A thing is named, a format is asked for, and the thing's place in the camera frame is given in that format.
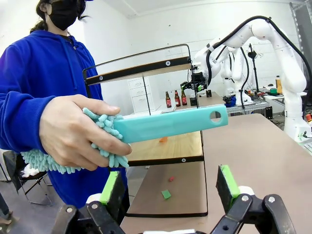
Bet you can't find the yellow bottle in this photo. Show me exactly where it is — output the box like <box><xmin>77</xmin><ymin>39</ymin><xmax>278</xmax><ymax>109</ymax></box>
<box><xmin>275</xmin><ymin>76</ymin><xmax>283</xmax><ymax>95</ymax></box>

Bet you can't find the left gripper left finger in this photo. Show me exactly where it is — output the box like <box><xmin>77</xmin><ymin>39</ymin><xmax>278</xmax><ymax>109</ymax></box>
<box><xmin>52</xmin><ymin>170</ymin><xmax>129</xmax><ymax>234</ymax></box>

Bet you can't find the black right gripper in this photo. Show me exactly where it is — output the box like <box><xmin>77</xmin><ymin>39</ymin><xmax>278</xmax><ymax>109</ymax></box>
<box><xmin>180</xmin><ymin>72</ymin><xmax>208</xmax><ymax>93</ymax></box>

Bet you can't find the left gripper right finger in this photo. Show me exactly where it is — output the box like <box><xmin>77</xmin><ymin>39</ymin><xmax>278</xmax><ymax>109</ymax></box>
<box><xmin>211</xmin><ymin>165</ymin><xmax>297</xmax><ymax>234</ymax></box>

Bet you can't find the cluttered white work table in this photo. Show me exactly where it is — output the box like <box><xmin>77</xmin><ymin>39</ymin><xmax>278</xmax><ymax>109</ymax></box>
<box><xmin>263</xmin><ymin>92</ymin><xmax>312</xmax><ymax>104</ymax></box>

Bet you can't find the white drawer cabinet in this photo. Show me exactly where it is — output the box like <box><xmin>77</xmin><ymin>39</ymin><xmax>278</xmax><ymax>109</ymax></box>
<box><xmin>128</xmin><ymin>77</ymin><xmax>163</xmax><ymax>115</ymax></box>

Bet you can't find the two-tier wooden shelf black frame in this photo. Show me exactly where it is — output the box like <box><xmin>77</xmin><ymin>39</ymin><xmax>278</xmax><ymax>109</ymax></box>
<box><xmin>82</xmin><ymin>43</ymin><xmax>209</xmax><ymax>218</ymax></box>

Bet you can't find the person's right hand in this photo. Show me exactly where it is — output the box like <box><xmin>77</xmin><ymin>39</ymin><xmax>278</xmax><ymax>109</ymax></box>
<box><xmin>39</xmin><ymin>94</ymin><xmax>132</xmax><ymax>171</ymax></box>

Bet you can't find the black camera stand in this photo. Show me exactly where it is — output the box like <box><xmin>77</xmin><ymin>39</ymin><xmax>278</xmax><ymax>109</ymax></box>
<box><xmin>247</xmin><ymin>43</ymin><xmax>263</xmax><ymax>93</ymax></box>

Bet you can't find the teal microfiber duster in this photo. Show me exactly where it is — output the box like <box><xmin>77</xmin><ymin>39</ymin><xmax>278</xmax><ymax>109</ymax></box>
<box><xmin>20</xmin><ymin>103</ymin><xmax>229</xmax><ymax>175</ymax></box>

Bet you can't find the black folding chair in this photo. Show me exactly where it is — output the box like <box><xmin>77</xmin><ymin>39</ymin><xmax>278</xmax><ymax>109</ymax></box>
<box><xmin>9</xmin><ymin>150</ymin><xmax>53</xmax><ymax>207</ymax></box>

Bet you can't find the white cloth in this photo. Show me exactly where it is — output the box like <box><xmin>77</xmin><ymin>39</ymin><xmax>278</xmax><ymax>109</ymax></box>
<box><xmin>20</xmin><ymin>163</ymin><xmax>39</xmax><ymax>178</ymax></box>

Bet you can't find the black face mask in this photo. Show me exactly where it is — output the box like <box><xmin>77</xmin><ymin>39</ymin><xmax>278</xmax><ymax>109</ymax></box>
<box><xmin>46</xmin><ymin>2</ymin><xmax>85</xmax><ymax>31</ymax></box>

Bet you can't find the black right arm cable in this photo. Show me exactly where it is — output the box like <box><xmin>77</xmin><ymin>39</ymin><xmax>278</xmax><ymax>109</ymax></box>
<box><xmin>206</xmin><ymin>16</ymin><xmax>308</xmax><ymax>81</ymax></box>

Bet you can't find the aluminium frame table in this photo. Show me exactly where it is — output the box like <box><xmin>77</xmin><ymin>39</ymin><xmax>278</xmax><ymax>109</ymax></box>
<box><xmin>224</xmin><ymin>94</ymin><xmax>273</xmax><ymax>117</ymax></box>

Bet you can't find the person's right forearm blue sleeve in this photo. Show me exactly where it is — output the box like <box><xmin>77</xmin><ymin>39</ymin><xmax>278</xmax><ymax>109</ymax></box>
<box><xmin>0</xmin><ymin>91</ymin><xmax>57</xmax><ymax>153</ymax></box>

